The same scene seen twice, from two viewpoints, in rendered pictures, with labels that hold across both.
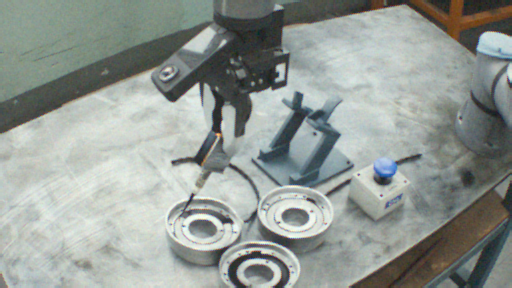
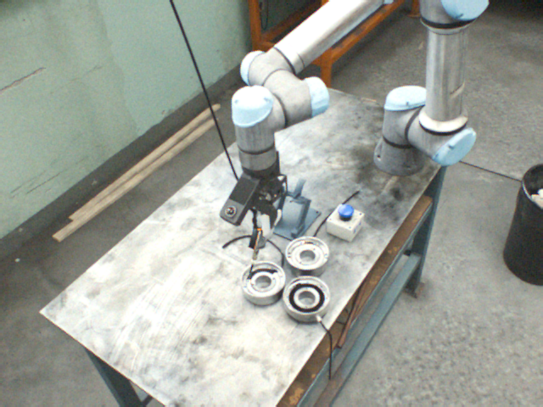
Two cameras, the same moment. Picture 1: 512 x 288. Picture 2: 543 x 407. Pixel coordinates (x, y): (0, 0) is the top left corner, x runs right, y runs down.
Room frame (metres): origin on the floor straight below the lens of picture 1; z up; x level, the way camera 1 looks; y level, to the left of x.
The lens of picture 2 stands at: (-0.03, 0.20, 1.77)
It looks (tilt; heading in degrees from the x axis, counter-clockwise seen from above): 44 degrees down; 347
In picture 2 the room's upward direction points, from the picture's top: 5 degrees counter-clockwise
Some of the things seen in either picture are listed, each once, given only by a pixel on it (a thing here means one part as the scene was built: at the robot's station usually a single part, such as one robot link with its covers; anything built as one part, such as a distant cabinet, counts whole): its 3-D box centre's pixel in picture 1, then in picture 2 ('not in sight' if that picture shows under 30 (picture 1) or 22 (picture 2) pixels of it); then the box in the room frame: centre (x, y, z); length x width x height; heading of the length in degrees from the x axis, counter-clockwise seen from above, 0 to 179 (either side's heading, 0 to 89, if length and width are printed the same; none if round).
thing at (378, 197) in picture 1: (382, 187); (346, 220); (0.81, -0.20, 0.82); 0.08 x 0.07 x 0.05; 128
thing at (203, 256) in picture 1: (202, 232); (263, 283); (0.69, 0.06, 0.82); 0.10 x 0.10 x 0.04
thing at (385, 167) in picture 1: (383, 175); (345, 215); (0.81, -0.19, 0.85); 0.04 x 0.04 x 0.05
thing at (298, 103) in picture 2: not in sight; (293, 98); (0.80, -0.06, 1.23); 0.11 x 0.11 x 0.08; 13
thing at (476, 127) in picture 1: (489, 114); (400, 146); (1.01, -0.46, 0.85); 0.15 x 0.15 x 0.10
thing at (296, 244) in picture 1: (294, 221); (307, 258); (0.73, -0.06, 0.82); 0.10 x 0.10 x 0.04
